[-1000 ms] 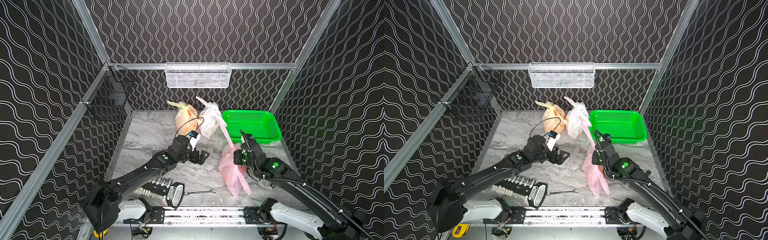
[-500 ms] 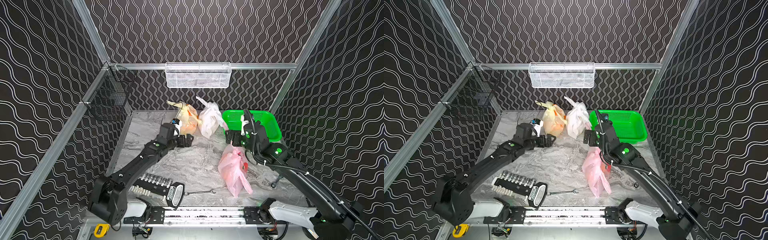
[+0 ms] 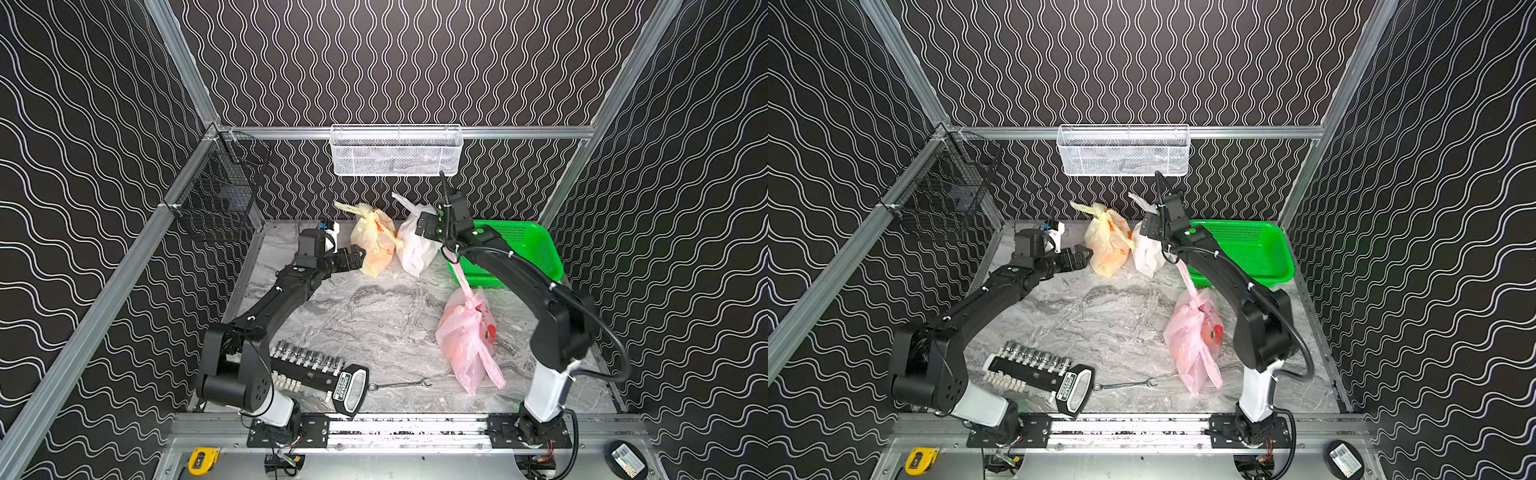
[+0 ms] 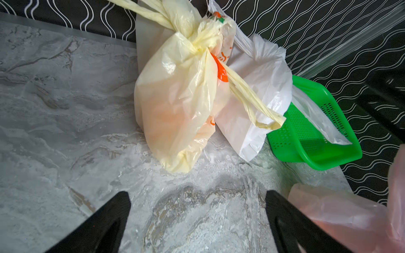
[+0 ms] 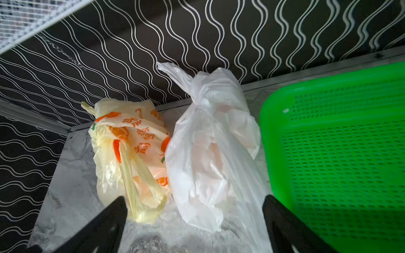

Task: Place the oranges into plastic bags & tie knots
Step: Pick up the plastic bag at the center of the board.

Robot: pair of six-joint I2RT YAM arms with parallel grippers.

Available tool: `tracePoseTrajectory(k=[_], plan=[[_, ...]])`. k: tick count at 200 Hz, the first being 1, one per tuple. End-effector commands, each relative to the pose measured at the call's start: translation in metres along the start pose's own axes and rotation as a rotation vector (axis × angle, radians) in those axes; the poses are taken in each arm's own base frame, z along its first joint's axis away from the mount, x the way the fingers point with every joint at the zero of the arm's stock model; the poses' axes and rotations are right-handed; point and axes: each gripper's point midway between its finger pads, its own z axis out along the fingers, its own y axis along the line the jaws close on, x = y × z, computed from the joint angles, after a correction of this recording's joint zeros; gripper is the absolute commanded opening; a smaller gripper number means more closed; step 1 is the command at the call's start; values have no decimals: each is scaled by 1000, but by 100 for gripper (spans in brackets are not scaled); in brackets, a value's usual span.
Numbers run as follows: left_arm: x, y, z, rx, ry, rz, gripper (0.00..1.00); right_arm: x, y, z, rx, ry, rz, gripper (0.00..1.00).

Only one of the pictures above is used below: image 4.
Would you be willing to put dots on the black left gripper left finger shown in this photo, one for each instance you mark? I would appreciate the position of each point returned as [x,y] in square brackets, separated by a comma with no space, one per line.
[100,233]

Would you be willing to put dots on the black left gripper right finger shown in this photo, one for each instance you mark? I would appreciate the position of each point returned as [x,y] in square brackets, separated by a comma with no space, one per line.
[293,231]

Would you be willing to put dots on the pink plastic bag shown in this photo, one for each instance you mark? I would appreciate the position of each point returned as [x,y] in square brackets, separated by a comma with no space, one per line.
[360,224]

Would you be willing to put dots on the yellow plastic bag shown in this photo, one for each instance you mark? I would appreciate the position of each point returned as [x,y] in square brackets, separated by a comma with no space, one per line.
[186,83]

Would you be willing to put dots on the white plastic bag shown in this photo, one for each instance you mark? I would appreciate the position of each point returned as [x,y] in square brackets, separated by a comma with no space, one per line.
[262,65]

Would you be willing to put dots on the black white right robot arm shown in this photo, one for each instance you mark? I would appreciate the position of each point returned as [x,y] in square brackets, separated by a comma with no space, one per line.
[384,93]

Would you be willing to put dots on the green plastic basket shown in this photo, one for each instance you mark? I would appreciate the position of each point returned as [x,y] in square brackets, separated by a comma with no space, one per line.
[298,140]

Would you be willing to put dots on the aluminium corner post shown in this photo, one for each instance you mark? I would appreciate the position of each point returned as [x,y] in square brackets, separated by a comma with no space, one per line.
[387,22]

